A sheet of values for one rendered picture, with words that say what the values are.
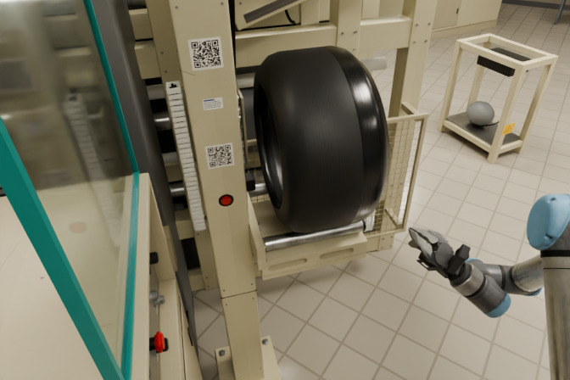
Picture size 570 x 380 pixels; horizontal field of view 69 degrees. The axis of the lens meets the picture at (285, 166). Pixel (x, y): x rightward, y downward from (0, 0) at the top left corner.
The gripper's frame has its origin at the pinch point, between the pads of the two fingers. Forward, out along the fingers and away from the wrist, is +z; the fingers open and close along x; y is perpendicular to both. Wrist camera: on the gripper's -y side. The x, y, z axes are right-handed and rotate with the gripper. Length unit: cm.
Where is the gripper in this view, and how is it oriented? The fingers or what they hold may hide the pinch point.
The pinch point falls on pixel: (414, 231)
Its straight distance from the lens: 126.9
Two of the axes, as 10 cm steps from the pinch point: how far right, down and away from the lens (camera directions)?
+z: -7.7, -6.4, -0.7
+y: -3.2, 2.8, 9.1
